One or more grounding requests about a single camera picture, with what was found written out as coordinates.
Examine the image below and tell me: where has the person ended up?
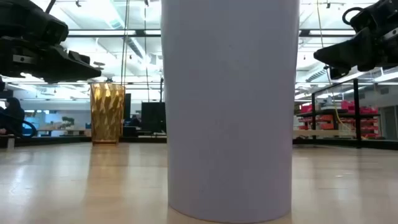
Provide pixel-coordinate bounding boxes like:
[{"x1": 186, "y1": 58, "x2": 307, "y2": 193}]
[{"x1": 0, "y1": 97, "x2": 25, "y2": 136}]

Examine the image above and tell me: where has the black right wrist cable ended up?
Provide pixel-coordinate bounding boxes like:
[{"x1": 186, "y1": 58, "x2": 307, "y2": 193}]
[{"x1": 341, "y1": 6, "x2": 363, "y2": 26}]

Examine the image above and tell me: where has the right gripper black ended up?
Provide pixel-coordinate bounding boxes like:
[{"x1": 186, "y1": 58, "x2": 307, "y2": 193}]
[{"x1": 313, "y1": 26, "x2": 398, "y2": 80}]

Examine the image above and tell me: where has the amber faceted plastic cup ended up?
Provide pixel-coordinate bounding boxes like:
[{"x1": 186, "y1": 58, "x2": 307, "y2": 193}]
[{"x1": 90, "y1": 82, "x2": 126, "y2": 145}]

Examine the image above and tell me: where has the red bin storage rack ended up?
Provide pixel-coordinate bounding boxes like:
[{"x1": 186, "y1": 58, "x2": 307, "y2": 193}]
[{"x1": 297, "y1": 99, "x2": 381, "y2": 139}]

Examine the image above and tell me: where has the lavender plastic cup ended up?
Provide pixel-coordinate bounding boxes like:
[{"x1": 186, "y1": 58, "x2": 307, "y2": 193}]
[{"x1": 160, "y1": 0, "x2": 301, "y2": 224}]

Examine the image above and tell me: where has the potted green plant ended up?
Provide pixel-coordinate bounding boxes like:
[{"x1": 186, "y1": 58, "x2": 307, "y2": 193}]
[{"x1": 61, "y1": 116, "x2": 75, "y2": 129}]

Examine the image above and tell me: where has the black monitor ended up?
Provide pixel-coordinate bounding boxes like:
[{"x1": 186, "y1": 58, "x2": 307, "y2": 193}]
[{"x1": 141, "y1": 101, "x2": 167, "y2": 133}]

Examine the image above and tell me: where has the black curved chair frame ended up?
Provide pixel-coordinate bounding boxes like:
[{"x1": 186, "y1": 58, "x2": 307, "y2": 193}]
[{"x1": 0, "y1": 111, "x2": 37, "y2": 139}]

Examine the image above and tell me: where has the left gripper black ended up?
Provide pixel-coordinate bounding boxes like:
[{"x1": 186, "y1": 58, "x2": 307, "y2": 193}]
[{"x1": 0, "y1": 35, "x2": 102, "y2": 83}]

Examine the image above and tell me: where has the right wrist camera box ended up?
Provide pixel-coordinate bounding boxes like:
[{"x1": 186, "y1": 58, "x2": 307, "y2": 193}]
[{"x1": 350, "y1": 0, "x2": 398, "y2": 32}]

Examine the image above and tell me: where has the wooden shelf black frame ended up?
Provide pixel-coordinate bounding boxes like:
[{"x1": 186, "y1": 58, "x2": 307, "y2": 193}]
[{"x1": 292, "y1": 77, "x2": 363, "y2": 149}]

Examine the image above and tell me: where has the yellow cable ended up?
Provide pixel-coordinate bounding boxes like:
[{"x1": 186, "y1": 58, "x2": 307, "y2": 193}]
[{"x1": 333, "y1": 99, "x2": 353, "y2": 132}]

